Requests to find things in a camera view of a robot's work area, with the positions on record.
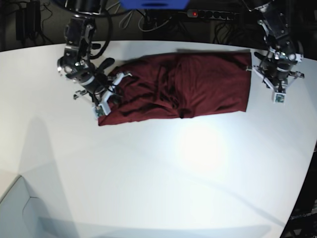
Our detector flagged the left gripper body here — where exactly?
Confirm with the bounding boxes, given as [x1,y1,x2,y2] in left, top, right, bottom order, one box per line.
[246,51,305,94]

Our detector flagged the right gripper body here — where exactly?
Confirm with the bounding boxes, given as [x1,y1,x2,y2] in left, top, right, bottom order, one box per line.
[73,72,132,108]

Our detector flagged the dark red t-shirt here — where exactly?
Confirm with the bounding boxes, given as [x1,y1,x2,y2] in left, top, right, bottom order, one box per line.
[98,52,252,126]

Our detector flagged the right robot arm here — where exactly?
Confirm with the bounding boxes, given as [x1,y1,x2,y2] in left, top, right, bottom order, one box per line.
[53,0,131,119]

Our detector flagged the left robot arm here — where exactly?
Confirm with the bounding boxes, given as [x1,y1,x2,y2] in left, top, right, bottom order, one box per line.
[243,0,305,104]

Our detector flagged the blue box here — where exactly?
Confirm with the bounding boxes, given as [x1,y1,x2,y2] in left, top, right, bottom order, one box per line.
[120,0,189,10]

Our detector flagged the black box on floor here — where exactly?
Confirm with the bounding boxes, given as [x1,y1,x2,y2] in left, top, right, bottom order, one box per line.
[15,1,41,42]

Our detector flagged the black power strip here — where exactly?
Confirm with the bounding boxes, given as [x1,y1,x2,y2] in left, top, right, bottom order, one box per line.
[186,9,239,21]

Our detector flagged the white bin corner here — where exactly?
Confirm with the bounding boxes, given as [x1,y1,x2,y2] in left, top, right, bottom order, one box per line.
[0,177,51,238]

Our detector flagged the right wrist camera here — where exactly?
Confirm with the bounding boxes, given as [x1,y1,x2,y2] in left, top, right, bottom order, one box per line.
[92,104,111,119]

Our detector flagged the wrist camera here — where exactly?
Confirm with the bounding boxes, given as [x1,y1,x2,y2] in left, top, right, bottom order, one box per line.
[272,92,286,104]
[92,104,111,119]

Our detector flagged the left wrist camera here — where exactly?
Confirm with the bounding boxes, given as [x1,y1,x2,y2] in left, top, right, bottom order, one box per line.
[272,92,286,104]

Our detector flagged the white cable loops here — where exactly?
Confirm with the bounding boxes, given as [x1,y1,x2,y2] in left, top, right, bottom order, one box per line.
[108,4,174,32]

